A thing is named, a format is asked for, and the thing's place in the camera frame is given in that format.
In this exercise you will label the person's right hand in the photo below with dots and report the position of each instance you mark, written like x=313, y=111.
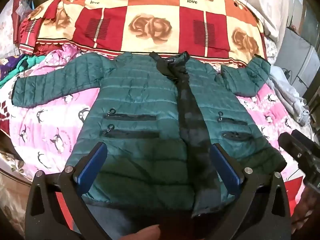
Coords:
x=308, y=210

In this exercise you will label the person's blue trousers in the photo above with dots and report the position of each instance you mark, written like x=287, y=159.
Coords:
x=112, y=220

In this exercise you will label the white floral bed sheet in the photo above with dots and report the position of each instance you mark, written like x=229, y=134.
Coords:
x=10, y=187

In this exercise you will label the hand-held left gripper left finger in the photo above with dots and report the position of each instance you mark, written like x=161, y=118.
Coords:
x=91, y=166

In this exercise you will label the green puffer jacket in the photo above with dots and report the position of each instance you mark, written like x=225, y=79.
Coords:
x=140, y=100

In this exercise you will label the teal and purple clothes pile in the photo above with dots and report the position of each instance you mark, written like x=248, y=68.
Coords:
x=17, y=66

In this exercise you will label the pink penguin bed sheet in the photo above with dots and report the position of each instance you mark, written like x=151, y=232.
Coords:
x=50, y=120

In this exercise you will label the red checked rose blanket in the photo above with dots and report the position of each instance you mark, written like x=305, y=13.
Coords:
x=152, y=25

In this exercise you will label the light grey crumpled cloth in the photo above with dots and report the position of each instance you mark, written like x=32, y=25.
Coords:
x=287, y=90

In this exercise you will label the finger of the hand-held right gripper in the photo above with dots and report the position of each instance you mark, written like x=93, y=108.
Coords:
x=308, y=142
x=291, y=143

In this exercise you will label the grey box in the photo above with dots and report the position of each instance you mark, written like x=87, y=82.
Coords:
x=297, y=55

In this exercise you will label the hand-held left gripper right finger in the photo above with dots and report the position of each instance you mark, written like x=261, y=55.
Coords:
x=225, y=166

